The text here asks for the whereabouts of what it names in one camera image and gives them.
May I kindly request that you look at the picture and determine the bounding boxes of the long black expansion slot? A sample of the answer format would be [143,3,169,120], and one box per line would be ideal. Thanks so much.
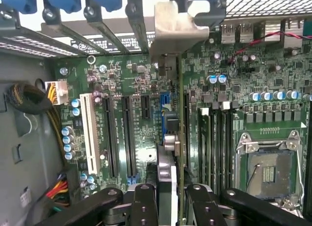
[121,95,137,178]
[183,91,191,163]
[101,95,118,178]

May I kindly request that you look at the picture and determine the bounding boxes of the open black PC case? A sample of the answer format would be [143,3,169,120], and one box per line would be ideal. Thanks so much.
[0,0,312,226]

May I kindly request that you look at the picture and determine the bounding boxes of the red yellow power wires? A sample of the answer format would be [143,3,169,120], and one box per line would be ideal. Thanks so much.
[45,172,74,210]

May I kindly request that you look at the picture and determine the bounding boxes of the white expansion slot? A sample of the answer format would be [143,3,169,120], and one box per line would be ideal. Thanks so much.
[79,92,101,176]

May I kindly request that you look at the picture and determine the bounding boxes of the black RAM slot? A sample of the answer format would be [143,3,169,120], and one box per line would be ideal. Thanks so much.
[211,108,219,187]
[218,103,226,187]
[226,105,234,187]

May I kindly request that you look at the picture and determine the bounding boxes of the blue expansion slot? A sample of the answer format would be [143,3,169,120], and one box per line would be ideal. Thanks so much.
[159,92,171,139]

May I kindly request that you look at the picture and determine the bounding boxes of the black sleeved power cable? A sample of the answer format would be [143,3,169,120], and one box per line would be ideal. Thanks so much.
[6,79,69,168]

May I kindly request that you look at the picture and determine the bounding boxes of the grey power supply unit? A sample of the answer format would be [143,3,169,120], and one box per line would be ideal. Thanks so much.
[0,52,74,226]

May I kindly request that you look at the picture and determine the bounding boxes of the green motherboard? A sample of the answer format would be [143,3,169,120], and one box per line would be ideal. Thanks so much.
[55,39,312,212]

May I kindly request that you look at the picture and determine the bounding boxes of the short black expansion slot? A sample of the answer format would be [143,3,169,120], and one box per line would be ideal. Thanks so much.
[140,95,151,120]

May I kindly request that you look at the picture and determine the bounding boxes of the CPU socket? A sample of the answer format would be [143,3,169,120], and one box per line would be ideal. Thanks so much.
[235,130,308,205]

